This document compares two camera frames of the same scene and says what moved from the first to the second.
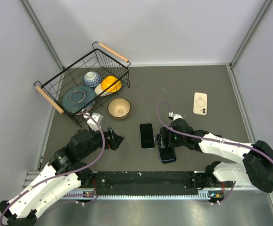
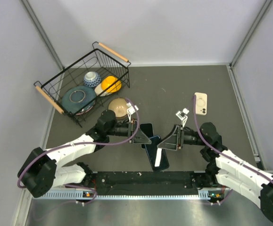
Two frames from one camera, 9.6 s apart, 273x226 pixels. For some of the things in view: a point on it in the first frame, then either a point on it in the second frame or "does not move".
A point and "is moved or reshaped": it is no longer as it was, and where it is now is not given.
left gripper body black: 107,142 -> 132,126
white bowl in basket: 98,90 does not move
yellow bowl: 108,80 does not move
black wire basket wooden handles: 77,90 does not move
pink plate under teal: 86,111 does not move
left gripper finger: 111,129 -> 140,138
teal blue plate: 78,99 does not move
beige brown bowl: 119,108 does not move
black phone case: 167,154 is moved or reshaped
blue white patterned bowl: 92,79 does not move
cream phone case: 200,103 does not move
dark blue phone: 166,154 is moved or reshaped
